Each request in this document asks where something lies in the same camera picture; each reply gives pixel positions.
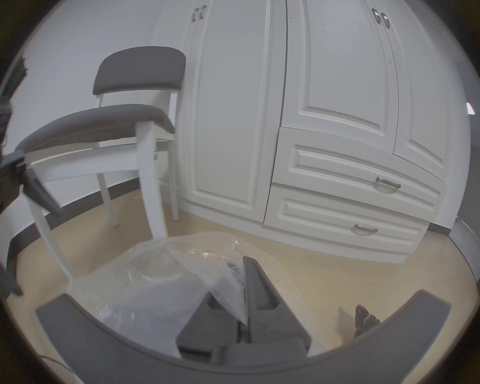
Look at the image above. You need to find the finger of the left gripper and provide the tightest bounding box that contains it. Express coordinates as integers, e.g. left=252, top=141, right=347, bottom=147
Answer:
left=0, top=259, right=24, bottom=298
left=22, top=175, right=63, bottom=219

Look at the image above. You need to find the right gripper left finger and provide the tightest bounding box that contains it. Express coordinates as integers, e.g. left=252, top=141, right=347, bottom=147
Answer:
left=175, top=258, right=247, bottom=358

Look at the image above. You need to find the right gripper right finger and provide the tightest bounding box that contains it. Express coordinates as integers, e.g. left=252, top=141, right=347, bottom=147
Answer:
left=244, top=256, right=313, bottom=355

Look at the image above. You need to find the clear plastic bag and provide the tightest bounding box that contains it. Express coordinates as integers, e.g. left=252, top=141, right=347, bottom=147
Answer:
left=67, top=232, right=327, bottom=359

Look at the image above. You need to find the crumpled black plastic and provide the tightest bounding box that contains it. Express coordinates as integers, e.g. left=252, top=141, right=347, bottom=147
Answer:
left=354, top=304, right=382, bottom=338

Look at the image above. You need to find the white chair with grey cushions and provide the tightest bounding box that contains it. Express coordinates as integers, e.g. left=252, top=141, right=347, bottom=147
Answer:
left=15, top=46, right=187, bottom=281

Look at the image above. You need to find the white wardrobe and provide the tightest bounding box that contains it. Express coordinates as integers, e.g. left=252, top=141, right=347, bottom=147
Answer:
left=150, top=0, right=449, bottom=265

